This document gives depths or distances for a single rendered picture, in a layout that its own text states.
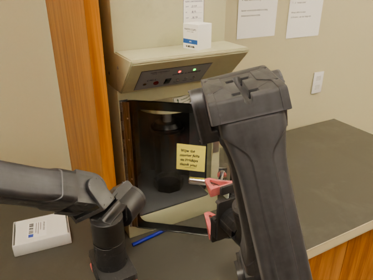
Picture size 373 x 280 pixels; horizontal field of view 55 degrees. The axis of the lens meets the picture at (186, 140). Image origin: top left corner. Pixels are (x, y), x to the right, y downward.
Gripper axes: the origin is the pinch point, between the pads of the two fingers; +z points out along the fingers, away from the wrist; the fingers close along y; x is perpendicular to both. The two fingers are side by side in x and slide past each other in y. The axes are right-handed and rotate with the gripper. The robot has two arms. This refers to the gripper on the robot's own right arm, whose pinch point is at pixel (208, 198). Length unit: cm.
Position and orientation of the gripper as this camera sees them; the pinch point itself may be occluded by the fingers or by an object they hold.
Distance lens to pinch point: 87.4
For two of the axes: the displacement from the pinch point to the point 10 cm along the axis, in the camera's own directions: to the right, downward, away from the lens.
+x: -8.8, 2.1, -4.3
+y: -0.1, -9.1, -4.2
